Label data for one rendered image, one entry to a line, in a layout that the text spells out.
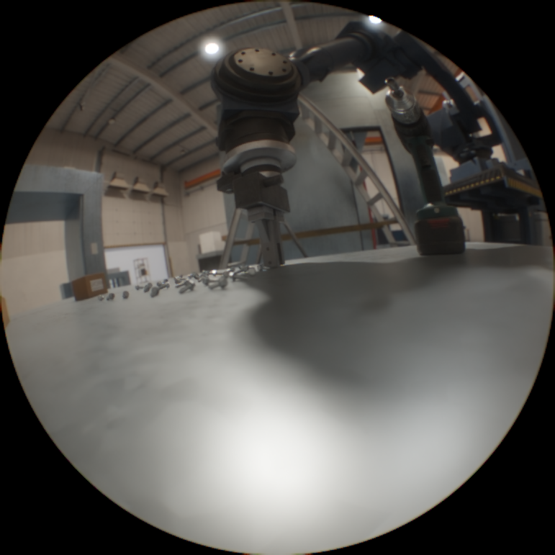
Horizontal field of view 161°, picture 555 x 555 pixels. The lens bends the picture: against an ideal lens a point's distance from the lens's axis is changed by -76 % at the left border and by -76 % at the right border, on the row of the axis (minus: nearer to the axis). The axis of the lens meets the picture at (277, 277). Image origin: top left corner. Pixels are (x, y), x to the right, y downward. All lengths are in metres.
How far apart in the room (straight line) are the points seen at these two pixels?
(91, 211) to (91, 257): 0.34
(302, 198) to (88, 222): 2.12
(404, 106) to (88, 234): 1.70
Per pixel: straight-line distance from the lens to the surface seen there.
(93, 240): 1.67
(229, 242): 1.67
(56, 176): 1.74
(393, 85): 0.26
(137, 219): 11.76
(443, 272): 0.16
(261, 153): 0.35
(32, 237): 9.65
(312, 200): 2.34
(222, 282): 0.19
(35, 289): 9.34
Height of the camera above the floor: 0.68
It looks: 7 degrees down
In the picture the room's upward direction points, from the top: 9 degrees counter-clockwise
